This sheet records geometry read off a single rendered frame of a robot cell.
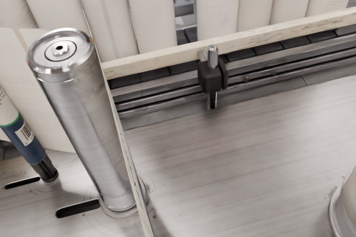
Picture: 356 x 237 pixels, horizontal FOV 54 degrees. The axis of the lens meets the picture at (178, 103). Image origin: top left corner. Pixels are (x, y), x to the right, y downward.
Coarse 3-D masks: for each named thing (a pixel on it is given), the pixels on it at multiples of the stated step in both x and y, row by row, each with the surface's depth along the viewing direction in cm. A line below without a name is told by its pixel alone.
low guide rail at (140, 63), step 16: (320, 16) 44; (336, 16) 43; (352, 16) 44; (240, 32) 43; (256, 32) 42; (272, 32) 43; (288, 32) 43; (304, 32) 44; (176, 48) 42; (192, 48) 41; (224, 48) 43; (240, 48) 43; (112, 64) 40; (128, 64) 41; (144, 64) 41; (160, 64) 42; (176, 64) 43
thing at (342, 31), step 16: (352, 0) 51; (176, 32) 49; (192, 32) 49; (320, 32) 47; (336, 32) 47; (352, 32) 47; (256, 48) 46; (272, 48) 46; (288, 48) 46; (192, 64) 45; (112, 80) 44; (128, 80) 44; (144, 80) 44
